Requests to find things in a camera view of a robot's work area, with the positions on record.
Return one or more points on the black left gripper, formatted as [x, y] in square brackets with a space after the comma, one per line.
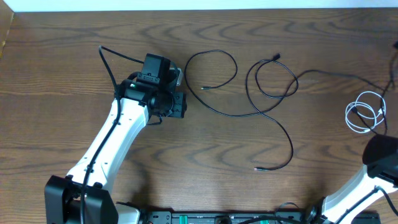
[181, 104]

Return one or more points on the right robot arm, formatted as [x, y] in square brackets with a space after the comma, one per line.
[376, 178]

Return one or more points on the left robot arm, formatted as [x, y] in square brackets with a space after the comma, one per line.
[84, 194]

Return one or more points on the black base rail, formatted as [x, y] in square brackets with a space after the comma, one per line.
[168, 216]

